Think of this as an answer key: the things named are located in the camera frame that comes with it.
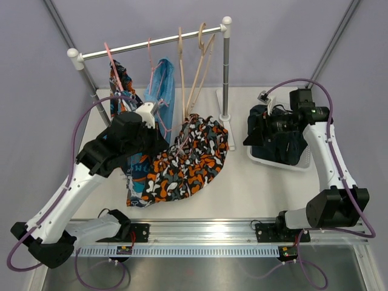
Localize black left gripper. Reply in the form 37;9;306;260
122;121;169;158

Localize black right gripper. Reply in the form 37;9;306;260
244;107;299;147

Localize dark navy shorts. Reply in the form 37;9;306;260
243;105;307;166

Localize pink hanger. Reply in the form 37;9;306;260
156;99;193;157
147;38;166;96
104;42;129;95

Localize orange black camouflage shorts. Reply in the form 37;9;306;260
141;113;229;206

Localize beige hanger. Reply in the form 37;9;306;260
184;22;215;116
178;27;186;121

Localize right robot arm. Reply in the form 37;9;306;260
243;89;369;241

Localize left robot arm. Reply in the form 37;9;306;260
11;109;168;269

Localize skull print colourful shorts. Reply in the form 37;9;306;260
109;59;158;207

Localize light blue shorts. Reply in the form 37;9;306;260
144;58;175;144

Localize white plastic basket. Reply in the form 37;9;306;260
247;141;311;172

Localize white clothes rack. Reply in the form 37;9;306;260
67;16;236;150

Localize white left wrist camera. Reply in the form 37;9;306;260
135;102;159;128

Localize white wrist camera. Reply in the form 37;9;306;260
135;102;159;128
258;90;276;116

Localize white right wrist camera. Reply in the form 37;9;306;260
258;90;276;116

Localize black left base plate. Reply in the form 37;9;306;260
97;223;150;243

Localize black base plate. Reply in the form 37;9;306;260
250;209;310;243
97;223;150;243

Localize aluminium rail front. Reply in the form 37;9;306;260
131;219;369;246

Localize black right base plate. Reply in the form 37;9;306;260
250;209;310;243

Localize white slotted cable duct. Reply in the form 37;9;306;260
78;244;279;258

